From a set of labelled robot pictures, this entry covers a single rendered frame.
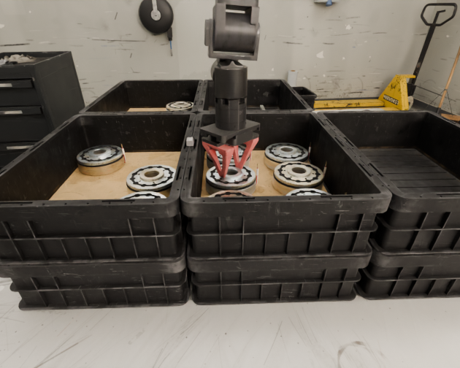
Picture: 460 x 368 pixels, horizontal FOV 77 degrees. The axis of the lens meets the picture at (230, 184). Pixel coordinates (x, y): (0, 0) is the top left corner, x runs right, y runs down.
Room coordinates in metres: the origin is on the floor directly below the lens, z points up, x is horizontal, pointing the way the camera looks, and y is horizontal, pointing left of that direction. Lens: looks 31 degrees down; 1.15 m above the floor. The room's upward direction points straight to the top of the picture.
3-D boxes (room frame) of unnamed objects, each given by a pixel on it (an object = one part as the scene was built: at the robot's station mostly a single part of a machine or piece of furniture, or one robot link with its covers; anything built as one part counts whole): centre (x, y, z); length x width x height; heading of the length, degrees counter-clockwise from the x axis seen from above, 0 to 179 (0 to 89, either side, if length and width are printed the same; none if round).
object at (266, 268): (0.52, -0.07, 0.76); 0.40 x 0.30 x 0.12; 2
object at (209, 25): (0.56, 0.01, 1.08); 0.11 x 0.09 x 0.12; 8
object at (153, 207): (0.51, 0.23, 0.92); 0.40 x 0.30 x 0.02; 2
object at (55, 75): (1.91, 1.31, 0.45); 0.60 x 0.45 x 0.90; 7
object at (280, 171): (0.53, -0.14, 0.86); 0.10 x 0.10 x 0.01
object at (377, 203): (0.52, -0.07, 0.92); 0.40 x 0.30 x 0.02; 2
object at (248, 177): (0.52, 0.00, 0.86); 0.10 x 0.10 x 0.01
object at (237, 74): (0.53, 0.00, 1.04); 0.07 x 0.06 x 0.07; 8
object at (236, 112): (0.52, 0.00, 0.98); 0.10 x 0.07 x 0.07; 136
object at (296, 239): (0.52, -0.07, 0.87); 0.40 x 0.30 x 0.11; 2
